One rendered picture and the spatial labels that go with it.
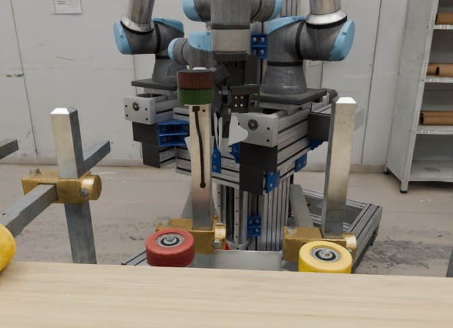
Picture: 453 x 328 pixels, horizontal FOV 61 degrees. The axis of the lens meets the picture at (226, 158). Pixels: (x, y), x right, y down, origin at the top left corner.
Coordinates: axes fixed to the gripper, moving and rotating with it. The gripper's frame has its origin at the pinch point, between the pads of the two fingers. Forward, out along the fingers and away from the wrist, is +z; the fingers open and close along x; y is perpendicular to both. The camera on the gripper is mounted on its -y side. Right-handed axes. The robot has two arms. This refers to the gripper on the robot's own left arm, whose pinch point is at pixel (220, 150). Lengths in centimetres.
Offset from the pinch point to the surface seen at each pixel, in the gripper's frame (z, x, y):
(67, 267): 9.2, -21.2, -29.6
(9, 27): -24, 307, -100
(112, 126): 61, 278, -24
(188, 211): 13.2, -0.4, -7.4
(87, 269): 9.2, -22.4, -26.7
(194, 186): 3.1, -10.1, -7.8
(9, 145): 4, 31, -47
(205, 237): 13.5, -11.5, -6.2
